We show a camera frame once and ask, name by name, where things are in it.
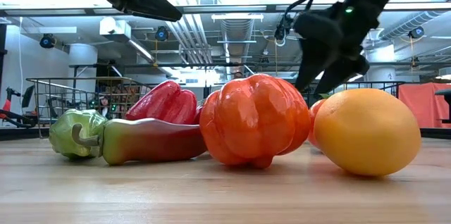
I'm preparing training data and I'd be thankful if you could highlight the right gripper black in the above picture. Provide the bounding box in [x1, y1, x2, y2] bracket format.
[294, 1, 371, 95]

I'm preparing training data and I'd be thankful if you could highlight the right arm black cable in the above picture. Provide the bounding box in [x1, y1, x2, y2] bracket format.
[274, 0, 327, 40]

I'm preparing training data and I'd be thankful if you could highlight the black wire basket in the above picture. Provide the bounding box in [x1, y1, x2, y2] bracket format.
[302, 80, 405, 111]

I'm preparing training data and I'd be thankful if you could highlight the white round column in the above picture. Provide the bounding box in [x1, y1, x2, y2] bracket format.
[366, 44, 396, 82]
[68, 43, 99, 93]

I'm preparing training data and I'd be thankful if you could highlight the black blue ceiling reel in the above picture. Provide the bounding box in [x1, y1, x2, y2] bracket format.
[154, 25, 170, 42]
[408, 25, 426, 40]
[38, 32, 56, 49]

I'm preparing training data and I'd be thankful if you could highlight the orange yellow citrus fruit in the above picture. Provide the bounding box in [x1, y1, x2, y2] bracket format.
[313, 87, 422, 178]

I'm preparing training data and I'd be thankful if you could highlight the white ceiling light panel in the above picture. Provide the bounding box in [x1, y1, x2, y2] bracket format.
[211, 13, 264, 23]

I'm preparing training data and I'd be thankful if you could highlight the black background monitor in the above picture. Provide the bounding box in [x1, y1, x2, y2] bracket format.
[21, 85, 35, 109]

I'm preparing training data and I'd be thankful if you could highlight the silver spiral air duct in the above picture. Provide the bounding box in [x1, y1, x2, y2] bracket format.
[378, 9, 445, 42]

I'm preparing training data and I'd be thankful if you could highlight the red black background machine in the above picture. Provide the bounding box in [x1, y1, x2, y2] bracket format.
[0, 87, 38, 129]

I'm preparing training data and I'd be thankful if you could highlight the black pedestal table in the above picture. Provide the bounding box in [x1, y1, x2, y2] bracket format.
[435, 88, 451, 125]

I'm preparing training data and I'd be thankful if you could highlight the orange cloth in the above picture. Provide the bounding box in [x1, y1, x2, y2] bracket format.
[397, 82, 451, 129]

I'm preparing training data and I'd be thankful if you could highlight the silver ceiling air duct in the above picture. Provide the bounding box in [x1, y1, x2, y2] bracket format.
[220, 18, 255, 77]

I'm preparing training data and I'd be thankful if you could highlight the red bell pepper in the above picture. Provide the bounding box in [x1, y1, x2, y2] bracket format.
[125, 80, 199, 125]

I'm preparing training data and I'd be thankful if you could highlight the orange ribbed pumpkin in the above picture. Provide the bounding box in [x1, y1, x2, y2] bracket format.
[199, 73, 311, 169]

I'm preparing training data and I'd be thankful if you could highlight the black ceiling reel white loop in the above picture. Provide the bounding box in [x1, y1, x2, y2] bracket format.
[273, 15, 293, 47]

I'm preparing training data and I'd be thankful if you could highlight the orange persimmon green calyx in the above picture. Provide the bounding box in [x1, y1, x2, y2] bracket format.
[308, 92, 332, 149]

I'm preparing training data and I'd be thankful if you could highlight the bronze wire basket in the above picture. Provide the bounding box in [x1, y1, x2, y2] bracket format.
[25, 75, 158, 139]

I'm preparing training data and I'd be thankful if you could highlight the long red green chili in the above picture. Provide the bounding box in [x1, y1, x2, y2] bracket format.
[71, 117, 209, 167]

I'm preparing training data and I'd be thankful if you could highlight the black overhead rig beam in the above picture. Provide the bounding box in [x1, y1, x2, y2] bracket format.
[0, 1, 451, 18]

